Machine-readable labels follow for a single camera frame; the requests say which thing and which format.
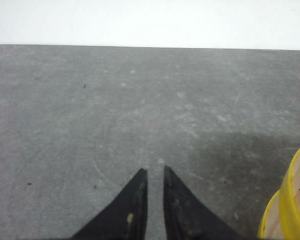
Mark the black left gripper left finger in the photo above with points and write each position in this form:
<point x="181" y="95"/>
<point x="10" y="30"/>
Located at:
<point x="125" y="218"/>

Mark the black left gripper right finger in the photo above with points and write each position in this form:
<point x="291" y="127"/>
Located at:
<point x="186" y="218"/>

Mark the bamboo steamer basket one bun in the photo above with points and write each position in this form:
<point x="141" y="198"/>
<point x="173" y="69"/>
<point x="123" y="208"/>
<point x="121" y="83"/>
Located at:
<point x="289" y="200"/>

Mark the bamboo steamer basket three buns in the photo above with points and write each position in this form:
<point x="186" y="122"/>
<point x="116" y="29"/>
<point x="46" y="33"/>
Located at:
<point x="270" y="227"/>

